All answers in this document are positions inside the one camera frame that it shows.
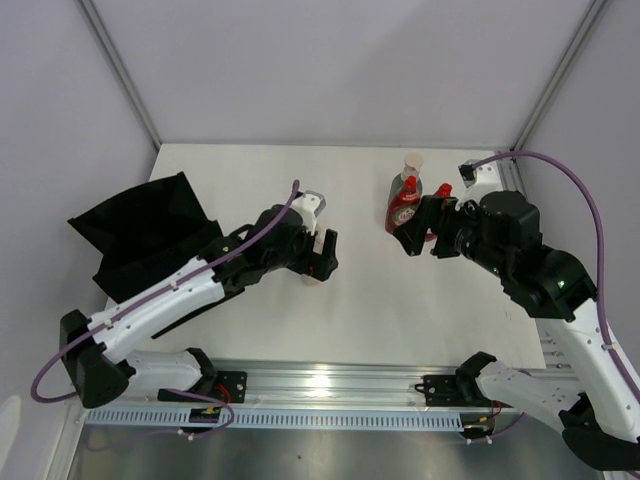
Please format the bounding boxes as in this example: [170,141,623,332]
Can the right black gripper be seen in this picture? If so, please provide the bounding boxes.
[392,195,512,280]

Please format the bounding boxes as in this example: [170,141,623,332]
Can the beige pump bottle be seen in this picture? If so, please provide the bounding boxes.
[301,230,325,287]

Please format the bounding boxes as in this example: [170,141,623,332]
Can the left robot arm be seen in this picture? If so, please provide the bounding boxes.
[60,205,338,409]

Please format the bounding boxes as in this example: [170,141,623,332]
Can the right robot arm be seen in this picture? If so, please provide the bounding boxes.
[393,191,639,471]

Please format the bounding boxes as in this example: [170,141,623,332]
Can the black canvas bag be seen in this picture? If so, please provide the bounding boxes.
[68,173,222,303]

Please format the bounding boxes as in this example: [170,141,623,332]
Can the red dish soap bottle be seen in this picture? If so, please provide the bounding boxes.
[385,175,422,234]

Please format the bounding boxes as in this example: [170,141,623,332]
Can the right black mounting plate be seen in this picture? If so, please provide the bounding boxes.
[413,375,491,407]

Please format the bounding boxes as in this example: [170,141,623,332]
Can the black mounting plate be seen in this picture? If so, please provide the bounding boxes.
[155,371,247,404]
[413,375,491,407]

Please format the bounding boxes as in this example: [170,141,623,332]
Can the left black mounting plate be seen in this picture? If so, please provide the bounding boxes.
[155,371,247,404]

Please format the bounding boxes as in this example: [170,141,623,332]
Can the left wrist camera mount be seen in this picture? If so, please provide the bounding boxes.
[290,190,326,230]

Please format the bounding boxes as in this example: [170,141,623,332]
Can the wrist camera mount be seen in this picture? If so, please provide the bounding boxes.
[290,190,326,230]
[459,160,502,203]

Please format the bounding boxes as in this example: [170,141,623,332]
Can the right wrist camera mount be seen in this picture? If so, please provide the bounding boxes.
[459,160,502,203]

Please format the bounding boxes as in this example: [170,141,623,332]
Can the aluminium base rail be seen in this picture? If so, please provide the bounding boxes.
[79,353,571,411]

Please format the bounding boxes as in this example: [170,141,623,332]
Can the slotted cable duct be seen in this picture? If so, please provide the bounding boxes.
[86,406,463,432]

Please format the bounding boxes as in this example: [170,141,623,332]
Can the right frame post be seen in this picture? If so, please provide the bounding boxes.
[510,0,612,151]

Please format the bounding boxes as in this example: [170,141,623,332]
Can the frame post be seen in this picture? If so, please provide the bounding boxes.
[75,0,162,152]
[510,0,612,151]

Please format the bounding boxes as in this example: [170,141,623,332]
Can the left frame post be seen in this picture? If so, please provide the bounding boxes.
[75,0,162,152]

